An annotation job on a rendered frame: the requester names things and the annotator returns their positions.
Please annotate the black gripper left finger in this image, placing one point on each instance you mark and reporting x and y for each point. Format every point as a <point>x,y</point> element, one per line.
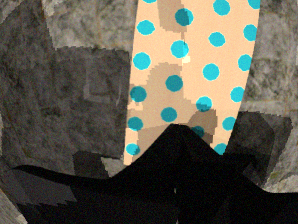
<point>142,193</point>

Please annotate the peach strip with teal dots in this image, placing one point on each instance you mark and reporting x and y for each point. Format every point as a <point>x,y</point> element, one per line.
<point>190,62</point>

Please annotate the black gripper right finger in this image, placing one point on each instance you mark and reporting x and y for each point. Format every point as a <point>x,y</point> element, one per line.
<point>213,192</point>

